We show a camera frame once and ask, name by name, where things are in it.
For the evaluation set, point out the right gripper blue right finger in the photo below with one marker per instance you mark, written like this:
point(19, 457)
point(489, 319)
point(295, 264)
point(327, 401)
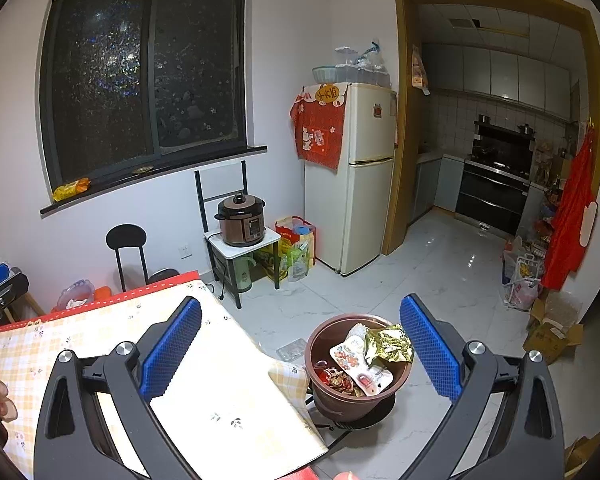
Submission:
point(438, 360)

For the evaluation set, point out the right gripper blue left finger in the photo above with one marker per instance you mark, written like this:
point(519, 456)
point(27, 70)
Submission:
point(163, 346)

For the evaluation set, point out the gold foil wrapper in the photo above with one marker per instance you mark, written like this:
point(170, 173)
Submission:
point(389, 344)

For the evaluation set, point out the white red printed wrapper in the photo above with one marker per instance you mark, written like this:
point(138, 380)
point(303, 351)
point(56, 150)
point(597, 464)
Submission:
point(349, 356)

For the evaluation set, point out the brown red wrapper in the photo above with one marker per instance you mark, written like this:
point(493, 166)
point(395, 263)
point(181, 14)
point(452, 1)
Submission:
point(336, 379)

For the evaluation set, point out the brown round trash bin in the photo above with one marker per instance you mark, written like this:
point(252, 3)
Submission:
point(334, 405)

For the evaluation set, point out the yellow plaid floral tablecloth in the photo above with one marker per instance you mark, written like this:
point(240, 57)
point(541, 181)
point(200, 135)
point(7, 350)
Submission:
point(229, 412)

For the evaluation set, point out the cardboard box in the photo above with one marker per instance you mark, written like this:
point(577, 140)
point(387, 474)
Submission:
point(554, 325)

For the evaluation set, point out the green kettle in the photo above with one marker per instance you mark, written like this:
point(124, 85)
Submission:
point(242, 268)

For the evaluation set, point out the yellow snack packet on sill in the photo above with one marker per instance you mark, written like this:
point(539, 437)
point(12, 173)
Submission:
point(71, 189)

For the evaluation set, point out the black white side rack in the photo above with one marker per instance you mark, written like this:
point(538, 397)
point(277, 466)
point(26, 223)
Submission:
point(221, 255)

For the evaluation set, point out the brown electric pressure cooker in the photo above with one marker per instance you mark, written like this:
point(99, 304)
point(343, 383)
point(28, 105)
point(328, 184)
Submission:
point(241, 219)

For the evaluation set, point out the white refrigerator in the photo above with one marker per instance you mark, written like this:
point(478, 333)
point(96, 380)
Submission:
point(349, 206)

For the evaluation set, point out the red yellow shopping bags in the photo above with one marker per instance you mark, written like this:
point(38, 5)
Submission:
point(295, 254)

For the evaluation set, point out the black oven stove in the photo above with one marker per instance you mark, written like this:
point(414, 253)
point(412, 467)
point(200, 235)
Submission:
point(495, 180)

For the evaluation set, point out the red hanging apron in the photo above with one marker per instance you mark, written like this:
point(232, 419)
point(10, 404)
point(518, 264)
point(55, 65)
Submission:
point(565, 253)

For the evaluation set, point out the dark window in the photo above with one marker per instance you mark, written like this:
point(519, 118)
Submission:
point(130, 88)

